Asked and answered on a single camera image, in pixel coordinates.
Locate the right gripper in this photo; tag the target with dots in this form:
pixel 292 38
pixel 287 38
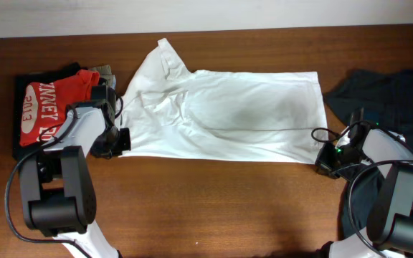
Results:
pixel 323 165

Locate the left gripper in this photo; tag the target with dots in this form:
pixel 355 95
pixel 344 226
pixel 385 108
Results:
pixel 97 150

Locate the white t-shirt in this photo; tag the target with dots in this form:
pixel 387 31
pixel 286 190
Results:
pixel 172 112

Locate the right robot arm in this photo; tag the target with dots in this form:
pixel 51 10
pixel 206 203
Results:
pixel 364 148

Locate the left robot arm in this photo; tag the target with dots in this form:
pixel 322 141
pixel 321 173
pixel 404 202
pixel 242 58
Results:
pixel 58 197

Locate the folded red printed t-shirt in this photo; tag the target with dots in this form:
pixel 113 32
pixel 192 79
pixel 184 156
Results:
pixel 45 103

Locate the folded black t-shirt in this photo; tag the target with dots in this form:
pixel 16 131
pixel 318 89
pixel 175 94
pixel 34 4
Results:
pixel 21 82

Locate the dark green t-shirt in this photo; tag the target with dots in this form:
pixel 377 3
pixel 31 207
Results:
pixel 390 100

